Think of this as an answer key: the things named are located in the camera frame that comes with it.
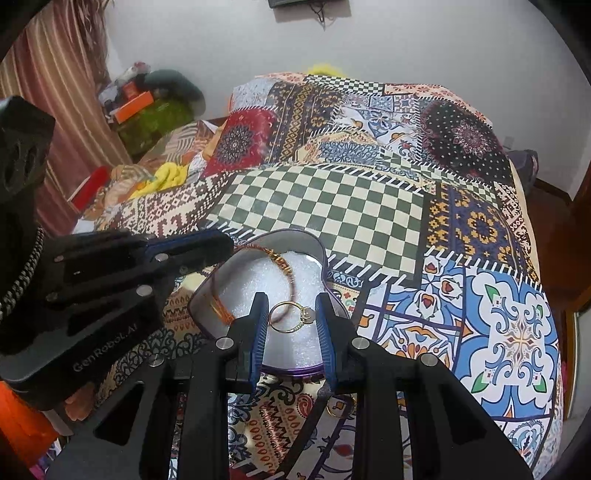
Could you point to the dark bag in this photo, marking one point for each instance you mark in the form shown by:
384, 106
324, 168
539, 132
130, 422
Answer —
526, 166

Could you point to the patchwork printed blanket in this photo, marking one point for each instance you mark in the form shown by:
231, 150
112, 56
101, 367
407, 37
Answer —
323, 203

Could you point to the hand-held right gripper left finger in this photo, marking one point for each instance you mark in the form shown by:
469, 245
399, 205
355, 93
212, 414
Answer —
259, 339

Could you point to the green bag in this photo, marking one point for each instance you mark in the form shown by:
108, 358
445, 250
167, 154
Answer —
157, 122

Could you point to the black wall-mounted device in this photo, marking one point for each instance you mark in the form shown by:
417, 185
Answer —
291, 2

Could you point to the orange patterned bedsheet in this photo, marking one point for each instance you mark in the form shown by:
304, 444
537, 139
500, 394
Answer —
184, 143

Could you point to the yellow cloth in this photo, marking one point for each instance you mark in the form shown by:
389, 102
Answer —
166, 175

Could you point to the white wall socket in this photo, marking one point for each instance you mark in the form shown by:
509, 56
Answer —
509, 141

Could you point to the orange box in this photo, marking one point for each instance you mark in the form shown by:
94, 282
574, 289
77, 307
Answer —
134, 107

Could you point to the dark green cushion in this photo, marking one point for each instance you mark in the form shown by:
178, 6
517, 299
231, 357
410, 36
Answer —
180, 85

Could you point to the orange plastic item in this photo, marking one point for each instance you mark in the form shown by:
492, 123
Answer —
18, 424

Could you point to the striped brown curtain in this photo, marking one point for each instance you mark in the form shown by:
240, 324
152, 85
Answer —
60, 60

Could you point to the yellow fluffy item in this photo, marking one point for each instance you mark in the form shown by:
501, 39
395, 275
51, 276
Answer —
323, 69

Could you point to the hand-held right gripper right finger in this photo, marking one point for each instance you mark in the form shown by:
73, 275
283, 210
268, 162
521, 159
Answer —
325, 339

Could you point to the red flat case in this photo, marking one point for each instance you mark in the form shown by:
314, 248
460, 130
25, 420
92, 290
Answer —
92, 184

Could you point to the purple heart-shaped jewelry box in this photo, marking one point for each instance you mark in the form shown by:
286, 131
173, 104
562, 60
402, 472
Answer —
300, 272

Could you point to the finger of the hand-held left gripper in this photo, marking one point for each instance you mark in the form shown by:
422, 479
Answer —
106, 288
194, 247

